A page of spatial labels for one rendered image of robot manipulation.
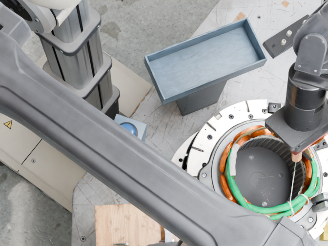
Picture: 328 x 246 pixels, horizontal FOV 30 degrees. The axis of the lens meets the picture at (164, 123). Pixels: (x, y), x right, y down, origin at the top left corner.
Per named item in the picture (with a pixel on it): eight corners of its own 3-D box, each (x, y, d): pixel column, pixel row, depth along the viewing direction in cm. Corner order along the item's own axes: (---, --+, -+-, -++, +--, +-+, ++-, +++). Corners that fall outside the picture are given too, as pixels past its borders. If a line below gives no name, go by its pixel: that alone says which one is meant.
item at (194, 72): (228, 61, 164) (247, 16, 136) (244, 97, 161) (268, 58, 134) (142, 94, 160) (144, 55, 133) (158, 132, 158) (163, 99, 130)
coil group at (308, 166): (310, 187, 123) (317, 184, 119) (302, 188, 123) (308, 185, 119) (305, 157, 125) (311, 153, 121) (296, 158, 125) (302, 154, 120)
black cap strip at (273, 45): (316, 30, 167) (318, 28, 165) (273, 59, 165) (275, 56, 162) (305, 16, 168) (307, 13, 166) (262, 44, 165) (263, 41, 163)
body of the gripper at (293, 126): (340, 118, 95) (348, 90, 89) (291, 154, 92) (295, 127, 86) (311, 92, 98) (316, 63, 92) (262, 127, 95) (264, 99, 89)
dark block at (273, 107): (278, 115, 129) (281, 112, 127) (267, 113, 129) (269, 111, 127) (279, 105, 130) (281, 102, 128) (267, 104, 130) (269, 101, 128)
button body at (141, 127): (144, 149, 156) (147, 124, 132) (135, 174, 155) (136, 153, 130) (118, 140, 157) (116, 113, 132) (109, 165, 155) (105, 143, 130)
